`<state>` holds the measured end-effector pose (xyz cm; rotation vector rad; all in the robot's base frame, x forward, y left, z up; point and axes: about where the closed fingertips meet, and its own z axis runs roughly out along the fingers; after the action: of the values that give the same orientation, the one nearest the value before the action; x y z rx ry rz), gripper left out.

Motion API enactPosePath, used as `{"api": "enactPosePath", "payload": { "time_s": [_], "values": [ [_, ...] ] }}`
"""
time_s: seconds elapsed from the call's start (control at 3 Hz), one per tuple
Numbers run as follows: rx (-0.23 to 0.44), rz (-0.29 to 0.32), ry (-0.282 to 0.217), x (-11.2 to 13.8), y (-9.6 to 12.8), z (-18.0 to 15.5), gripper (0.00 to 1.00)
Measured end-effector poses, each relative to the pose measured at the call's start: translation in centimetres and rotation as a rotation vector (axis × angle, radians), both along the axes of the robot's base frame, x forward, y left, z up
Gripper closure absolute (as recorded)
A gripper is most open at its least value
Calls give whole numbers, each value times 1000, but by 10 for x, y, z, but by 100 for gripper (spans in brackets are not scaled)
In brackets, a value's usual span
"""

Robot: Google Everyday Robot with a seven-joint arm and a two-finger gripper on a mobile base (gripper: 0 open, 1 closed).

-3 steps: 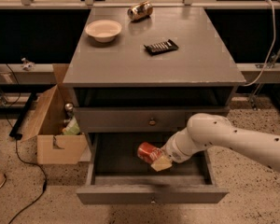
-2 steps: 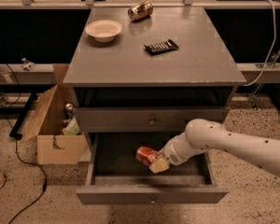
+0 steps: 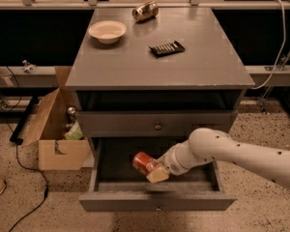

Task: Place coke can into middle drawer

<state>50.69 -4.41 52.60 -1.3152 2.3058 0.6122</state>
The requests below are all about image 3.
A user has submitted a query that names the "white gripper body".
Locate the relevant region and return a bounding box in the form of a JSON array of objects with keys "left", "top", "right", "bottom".
[{"left": 159, "top": 142, "right": 199, "bottom": 176}]

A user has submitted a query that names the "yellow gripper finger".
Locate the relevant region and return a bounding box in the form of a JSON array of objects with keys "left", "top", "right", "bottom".
[{"left": 146, "top": 166, "right": 169, "bottom": 184}]

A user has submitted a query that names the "red coke can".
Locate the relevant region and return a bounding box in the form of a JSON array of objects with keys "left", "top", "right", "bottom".
[{"left": 132, "top": 152, "right": 160, "bottom": 176}]

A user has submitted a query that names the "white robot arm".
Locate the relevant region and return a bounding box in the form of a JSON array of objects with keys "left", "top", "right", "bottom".
[{"left": 146, "top": 128, "right": 290, "bottom": 189}]

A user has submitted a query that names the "closed grey top drawer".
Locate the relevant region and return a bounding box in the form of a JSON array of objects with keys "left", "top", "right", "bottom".
[{"left": 76, "top": 110, "right": 238, "bottom": 137}]

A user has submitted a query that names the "open grey middle drawer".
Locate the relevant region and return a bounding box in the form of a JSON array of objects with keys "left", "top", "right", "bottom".
[{"left": 79, "top": 137, "right": 236, "bottom": 212}]

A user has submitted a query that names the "grey wooden drawer cabinet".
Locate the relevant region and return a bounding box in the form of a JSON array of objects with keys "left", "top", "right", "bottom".
[{"left": 65, "top": 7, "right": 256, "bottom": 153}]

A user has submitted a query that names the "gold and silver can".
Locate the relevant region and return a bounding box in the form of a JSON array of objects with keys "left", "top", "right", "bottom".
[{"left": 131, "top": 1, "right": 159, "bottom": 22}]

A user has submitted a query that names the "green and white packet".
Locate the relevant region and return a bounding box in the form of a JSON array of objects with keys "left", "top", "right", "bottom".
[{"left": 64, "top": 121, "right": 83, "bottom": 140}]

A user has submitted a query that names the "cardboard box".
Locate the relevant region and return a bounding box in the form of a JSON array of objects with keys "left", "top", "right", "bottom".
[{"left": 22, "top": 66, "right": 94, "bottom": 170}]

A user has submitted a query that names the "metal bottle in box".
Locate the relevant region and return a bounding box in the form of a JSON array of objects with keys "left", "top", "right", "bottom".
[{"left": 66, "top": 106, "right": 76, "bottom": 130}]

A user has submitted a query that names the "white ceramic bowl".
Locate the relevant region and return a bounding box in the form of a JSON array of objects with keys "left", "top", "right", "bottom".
[{"left": 88, "top": 20, "right": 127, "bottom": 44}]

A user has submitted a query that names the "black metal stand leg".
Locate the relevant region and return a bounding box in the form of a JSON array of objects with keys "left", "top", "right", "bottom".
[{"left": 10, "top": 96, "right": 38, "bottom": 145}]

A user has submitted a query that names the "small clear plastic object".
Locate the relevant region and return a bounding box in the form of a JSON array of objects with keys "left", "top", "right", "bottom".
[{"left": 22, "top": 60, "right": 37, "bottom": 74}]

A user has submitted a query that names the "black floor cable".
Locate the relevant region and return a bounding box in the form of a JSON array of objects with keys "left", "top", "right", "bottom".
[{"left": 4, "top": 66, "right": 50, "bottom": 232}]

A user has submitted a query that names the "white cable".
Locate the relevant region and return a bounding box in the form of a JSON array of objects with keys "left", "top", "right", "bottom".
[{"left": 250, "top": 0, "right": 290, "bottom": 91}]

